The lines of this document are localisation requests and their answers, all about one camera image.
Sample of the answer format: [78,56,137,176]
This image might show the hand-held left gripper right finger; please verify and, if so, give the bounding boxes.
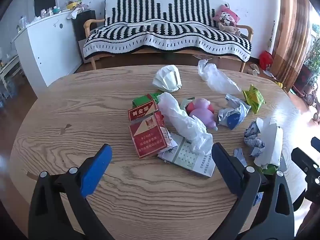
[210,142,295,240]

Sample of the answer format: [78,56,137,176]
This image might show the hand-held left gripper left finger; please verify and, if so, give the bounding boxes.
[28,144,113,240]

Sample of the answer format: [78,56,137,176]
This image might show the white green cigarette pack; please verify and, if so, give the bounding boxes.
[157,132,216,178]

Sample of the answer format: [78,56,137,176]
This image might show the white paper ball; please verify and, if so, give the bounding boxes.
[153,65,182,92]

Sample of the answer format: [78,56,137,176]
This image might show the grey blue paper scrap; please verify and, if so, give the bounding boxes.
[234,147,248,167]

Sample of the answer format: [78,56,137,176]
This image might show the green wrapper scrap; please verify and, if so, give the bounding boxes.
[260,164,279,175]

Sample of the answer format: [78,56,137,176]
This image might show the torn white paper box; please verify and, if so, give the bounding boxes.
[254,117,284,167]

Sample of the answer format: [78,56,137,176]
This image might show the crumpled blue white paper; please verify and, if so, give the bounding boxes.
[244,120,265,157]

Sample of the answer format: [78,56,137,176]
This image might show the silver blue foil wrapper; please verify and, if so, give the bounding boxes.
[217,94,251,130]

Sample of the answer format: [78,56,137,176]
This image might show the purple pink plastic toy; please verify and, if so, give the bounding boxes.
[186,98,218,131]

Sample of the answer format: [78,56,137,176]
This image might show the white crumpled plastic bag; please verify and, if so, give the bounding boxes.
[157,92,213,155]

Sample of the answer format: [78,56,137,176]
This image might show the red white cigarette pack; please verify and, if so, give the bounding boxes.
[129,111,173,158]

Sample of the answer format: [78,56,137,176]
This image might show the large potted plant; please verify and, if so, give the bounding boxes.
[292,24,320,95]

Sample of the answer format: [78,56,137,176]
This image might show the yellow green snack packet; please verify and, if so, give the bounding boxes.
[242,84,266,115]

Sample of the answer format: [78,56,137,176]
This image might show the red pack with gold lettering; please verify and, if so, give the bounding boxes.
[128,100,159,122]

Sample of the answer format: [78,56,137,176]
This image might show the green crumpled pack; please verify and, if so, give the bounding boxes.
[132,92,163,107]

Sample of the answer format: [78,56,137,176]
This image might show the clear plastic bag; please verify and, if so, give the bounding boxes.
[197,59,242,94]

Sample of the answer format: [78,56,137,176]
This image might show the red bag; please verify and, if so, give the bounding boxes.
[259,51,273,70]

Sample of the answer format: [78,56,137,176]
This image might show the brown patterned curtain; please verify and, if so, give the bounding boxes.
[271,0,314,90]

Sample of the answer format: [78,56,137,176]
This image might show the white cabinet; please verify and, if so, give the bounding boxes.
[11,10,84,87]

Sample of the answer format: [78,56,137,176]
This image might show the white low shelf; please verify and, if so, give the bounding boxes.
[0,55,23,85]

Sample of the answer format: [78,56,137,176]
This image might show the beige plush toy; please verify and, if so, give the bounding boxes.
[219,21,242,37]

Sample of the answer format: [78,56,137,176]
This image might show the striped black white sofa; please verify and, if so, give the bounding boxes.
[82,0,252,62]

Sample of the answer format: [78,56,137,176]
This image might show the black side cabinet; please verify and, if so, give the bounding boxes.
[72,10,97,42]

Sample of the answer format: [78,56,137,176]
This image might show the wooden sofa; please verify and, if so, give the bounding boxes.
[84,19,253,73]

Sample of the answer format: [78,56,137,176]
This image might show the pink plush cushion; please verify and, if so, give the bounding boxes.
[213,4,241,30]

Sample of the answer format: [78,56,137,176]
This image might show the clutter of bottles and toys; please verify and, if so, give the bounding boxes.
[16,0,90,29]

